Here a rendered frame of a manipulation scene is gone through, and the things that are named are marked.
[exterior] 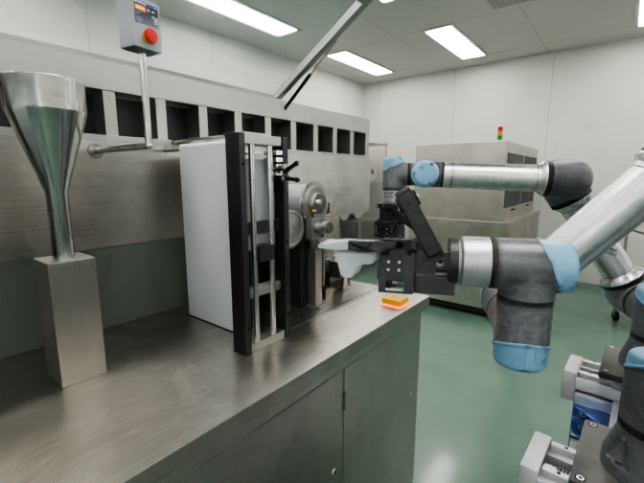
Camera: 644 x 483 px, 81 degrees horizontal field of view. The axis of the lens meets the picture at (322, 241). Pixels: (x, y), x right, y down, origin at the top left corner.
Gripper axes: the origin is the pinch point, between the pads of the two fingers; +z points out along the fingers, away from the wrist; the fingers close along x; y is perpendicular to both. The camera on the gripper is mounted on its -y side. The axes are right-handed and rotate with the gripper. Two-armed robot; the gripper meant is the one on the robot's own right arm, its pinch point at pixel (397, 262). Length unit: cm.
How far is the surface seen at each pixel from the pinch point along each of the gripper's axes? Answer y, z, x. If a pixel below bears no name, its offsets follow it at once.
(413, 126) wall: 199, -104, -434
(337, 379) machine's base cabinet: -3.1, 25.4, 38.7
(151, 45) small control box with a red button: 25, -57, 70
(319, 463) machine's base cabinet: -3, 46, 47
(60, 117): 28, -40, 88
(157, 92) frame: 57, -54, 51
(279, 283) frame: 11.8, -0.4, 45.4
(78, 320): 30, 1, 88
